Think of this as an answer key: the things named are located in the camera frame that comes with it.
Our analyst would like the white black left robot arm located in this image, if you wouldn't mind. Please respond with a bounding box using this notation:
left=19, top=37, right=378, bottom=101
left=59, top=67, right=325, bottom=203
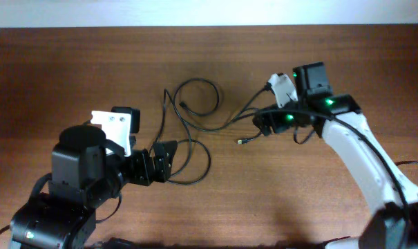
left=9, top=107, right=178, bottom=248

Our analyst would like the black USB cable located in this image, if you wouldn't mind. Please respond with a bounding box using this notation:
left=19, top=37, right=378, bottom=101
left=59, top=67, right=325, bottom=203
left=149, top=77, right=278, bottom=186
left=395, top=160, right=418, bottom=193

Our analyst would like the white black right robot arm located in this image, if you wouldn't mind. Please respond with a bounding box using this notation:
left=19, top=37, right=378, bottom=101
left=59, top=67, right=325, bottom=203
left=253, top=62, right=418, bottom=248

